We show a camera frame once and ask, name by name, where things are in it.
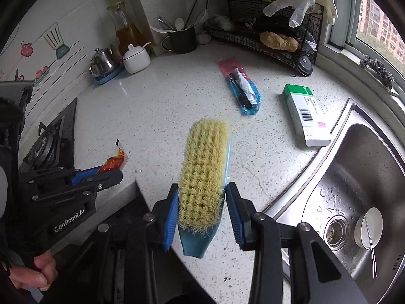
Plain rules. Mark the window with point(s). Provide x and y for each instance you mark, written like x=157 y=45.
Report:
x=376 y=12

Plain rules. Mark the steel teapot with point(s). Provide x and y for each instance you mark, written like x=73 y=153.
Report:
x=102 y=61

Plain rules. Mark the green and white box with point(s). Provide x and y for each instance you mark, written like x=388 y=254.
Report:
x=305 y=114

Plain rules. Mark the dark utensil mug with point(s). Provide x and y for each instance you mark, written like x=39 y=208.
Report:
x=182 y=41

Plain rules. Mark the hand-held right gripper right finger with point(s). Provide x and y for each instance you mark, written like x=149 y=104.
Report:
x=235 y=220

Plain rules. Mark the stainless steel sink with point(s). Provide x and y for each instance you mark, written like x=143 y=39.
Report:
x=364 y=171

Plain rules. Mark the white lidded sugar bowl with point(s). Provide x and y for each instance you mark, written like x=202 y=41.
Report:
x=136 y=60

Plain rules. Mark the person's left hand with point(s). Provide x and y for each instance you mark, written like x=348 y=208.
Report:
x=34 y=274

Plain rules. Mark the black cloth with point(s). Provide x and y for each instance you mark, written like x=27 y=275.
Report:
x=275 y=25

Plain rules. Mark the blue round tray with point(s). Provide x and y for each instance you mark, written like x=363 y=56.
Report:
x=109 y=77

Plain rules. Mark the pink and blue package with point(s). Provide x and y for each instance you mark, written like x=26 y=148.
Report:
x=242 y=88

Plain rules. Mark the dark steel wool scrubber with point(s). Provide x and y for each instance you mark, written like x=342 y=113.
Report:
x=378 y=69

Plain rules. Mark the dark chopsticks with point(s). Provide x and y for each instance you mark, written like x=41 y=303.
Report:
x=191 y=12

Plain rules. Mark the sink drain strainer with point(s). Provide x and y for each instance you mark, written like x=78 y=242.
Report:
x=337 y=231

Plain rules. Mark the orange sauce packet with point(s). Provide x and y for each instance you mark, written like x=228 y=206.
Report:
x=115 y=161

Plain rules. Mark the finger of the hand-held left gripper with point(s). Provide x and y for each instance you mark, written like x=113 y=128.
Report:
x=107 y=179
x=84 y=174

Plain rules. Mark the glass oil bottle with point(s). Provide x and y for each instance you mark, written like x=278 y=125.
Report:
x=128 y=34

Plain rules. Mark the spatula wall sticker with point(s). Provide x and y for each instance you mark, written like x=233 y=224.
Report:
x=57 y=41

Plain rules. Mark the metal chopsticks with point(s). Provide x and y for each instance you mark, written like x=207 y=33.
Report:
x=372 y=253

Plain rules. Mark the black round container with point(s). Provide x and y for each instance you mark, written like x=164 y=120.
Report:
x=304 y=66

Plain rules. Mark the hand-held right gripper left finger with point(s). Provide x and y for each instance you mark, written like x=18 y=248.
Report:
x=169 y=220

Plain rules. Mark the brown loofah sponge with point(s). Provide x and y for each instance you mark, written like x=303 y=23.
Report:
x=278 y=41

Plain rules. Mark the black gas stove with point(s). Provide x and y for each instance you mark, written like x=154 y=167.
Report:
x=47 y=145

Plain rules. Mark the yellow bristle scrub brush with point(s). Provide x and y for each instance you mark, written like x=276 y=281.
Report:
x=202 y=171

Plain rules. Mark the white plastic spoon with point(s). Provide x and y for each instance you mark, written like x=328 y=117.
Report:
x=179 y=24

